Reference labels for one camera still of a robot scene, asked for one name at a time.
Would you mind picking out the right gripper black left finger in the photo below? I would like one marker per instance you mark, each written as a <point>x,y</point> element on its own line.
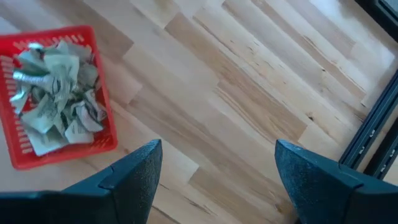
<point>93,202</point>

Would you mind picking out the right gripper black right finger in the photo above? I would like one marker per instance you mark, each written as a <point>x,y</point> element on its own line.
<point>335,199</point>

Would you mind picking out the red plastic slotted basket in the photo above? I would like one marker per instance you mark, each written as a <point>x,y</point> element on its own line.
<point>62,158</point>

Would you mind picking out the black aluminium table frame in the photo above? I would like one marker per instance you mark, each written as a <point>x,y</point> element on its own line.
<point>370,130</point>

